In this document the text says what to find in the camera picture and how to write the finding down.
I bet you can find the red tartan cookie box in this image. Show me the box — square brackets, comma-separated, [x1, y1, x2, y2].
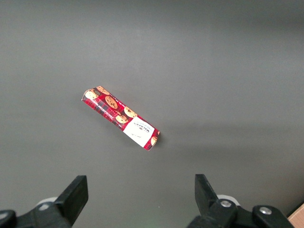
[81, 85, 161, 152]

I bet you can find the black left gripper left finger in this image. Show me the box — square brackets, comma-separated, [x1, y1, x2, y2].
[0, 175, 89, 228]

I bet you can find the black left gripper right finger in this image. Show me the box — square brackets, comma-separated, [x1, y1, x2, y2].
[187, 174, 294, 228]

